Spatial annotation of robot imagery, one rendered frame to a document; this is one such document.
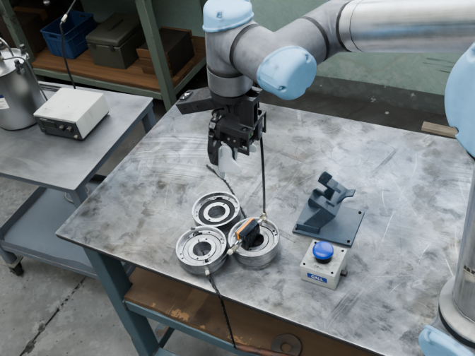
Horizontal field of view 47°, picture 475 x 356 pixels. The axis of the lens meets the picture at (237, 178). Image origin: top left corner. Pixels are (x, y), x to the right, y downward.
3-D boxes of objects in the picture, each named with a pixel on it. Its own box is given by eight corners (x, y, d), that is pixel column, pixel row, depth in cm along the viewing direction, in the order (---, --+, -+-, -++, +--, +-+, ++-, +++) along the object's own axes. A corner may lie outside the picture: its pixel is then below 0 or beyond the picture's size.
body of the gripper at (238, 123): (247, 159, 97) (247, 107, 88) (206, 145, 100) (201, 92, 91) (266, 133, 102) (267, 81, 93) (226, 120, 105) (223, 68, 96)
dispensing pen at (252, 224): (220, 279, 106) (272, 224, 115) (216, 266, 103) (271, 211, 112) (211, 274, 107) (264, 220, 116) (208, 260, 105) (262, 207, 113)
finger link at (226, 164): (237, 194, 103) (239, 154, 98) (209, 184, 105) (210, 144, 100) (244, 185, 106) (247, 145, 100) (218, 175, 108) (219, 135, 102)
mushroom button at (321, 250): (310, 268, 106) (309, 252, 102) (317, 253, 108) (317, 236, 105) (329, 275, 104) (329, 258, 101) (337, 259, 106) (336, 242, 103)
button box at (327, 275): (300, 280, 107) (299, 264, 104) (314, 253, 111) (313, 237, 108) (340, 293, 104) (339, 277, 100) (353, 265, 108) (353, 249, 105)
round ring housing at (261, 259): (286, 262, 111) (284, 249, 108) (235, 274, 110) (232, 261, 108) (274, 224, 118) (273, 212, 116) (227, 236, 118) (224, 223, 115)
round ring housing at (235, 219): (199, 203, 126) (196, 191, 124) (244, 203, 124) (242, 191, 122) (191, 239, 119) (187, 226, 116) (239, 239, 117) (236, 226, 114)
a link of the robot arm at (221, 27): (226, 24, 77) (189, 1, 81) (230, 87, 85) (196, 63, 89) (267, 4, 80) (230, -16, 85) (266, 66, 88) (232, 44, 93)
